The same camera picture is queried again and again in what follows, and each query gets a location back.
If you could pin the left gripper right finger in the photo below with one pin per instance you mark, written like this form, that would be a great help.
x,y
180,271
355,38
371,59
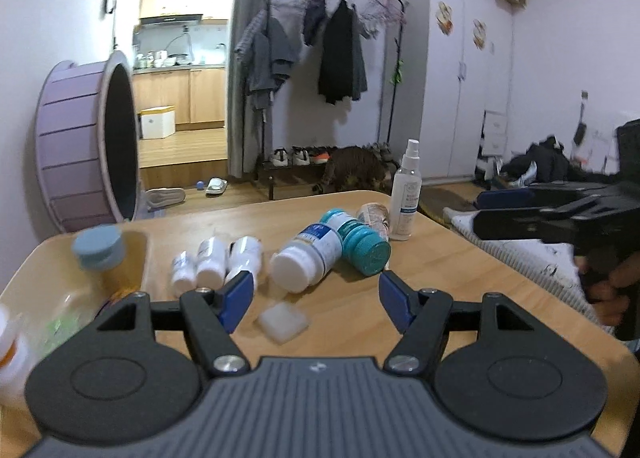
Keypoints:
x,y
493,366

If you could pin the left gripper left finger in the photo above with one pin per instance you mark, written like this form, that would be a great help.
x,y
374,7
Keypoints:
x,y
140,366

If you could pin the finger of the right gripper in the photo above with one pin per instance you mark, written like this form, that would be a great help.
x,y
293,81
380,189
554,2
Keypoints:
x,y
513,198
506,224

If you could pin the green snack packet bag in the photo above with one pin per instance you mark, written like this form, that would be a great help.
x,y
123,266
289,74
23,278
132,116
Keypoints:
x,y
76,311

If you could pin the white orange-label pill bottle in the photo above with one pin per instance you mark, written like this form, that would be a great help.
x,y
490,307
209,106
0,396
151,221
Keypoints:
x,y
17,359

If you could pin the teal lidded jar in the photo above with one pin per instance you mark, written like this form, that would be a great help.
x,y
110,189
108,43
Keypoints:
x,y
363,247

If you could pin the toothpick jar blue lid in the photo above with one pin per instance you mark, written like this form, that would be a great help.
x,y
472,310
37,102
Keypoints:
x,y
102,250

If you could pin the large white blue-label bottle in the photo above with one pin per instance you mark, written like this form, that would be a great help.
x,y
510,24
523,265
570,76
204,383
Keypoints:
x,y
306,259

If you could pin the person's right hand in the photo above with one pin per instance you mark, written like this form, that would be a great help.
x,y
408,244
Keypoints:
x,y
604,296

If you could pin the clear spray bottle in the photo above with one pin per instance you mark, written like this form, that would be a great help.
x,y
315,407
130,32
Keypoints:
x,y
407,185

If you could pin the cream plastic storage bin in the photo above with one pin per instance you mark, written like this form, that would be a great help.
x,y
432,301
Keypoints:
x,y
51,272

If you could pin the small white bottle left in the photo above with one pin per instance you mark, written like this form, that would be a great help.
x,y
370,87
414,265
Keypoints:
x,y
182,274

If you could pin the small white bottle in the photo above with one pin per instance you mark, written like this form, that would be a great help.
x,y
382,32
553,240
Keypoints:
x,y
245,255
211,263
182,274

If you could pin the small white bottle middle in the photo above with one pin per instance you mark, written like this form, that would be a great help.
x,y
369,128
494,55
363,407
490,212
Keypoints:
x,y
211,263

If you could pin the tabby cat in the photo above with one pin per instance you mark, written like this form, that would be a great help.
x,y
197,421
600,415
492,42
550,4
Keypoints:
x,y
352,168

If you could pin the small translucent plastic box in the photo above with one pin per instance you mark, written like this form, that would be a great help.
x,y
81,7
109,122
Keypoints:
x,y
282,322

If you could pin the small white bottle right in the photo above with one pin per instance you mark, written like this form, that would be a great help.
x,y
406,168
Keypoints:
x,y
245,255

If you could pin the white wardrobe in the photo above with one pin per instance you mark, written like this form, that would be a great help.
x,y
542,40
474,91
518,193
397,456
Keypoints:
x,y
451,67

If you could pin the black clothes rack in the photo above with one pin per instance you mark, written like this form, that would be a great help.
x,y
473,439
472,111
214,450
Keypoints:
x,y
342,74

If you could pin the purple cat exercise wheel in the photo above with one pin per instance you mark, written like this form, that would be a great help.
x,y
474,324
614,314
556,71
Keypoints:
x,y
86,144

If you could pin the white foam box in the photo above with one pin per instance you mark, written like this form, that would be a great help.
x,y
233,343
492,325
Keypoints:
x,y
158,122

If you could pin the grey curtain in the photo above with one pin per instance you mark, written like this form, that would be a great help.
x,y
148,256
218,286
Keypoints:
x,y
249,18

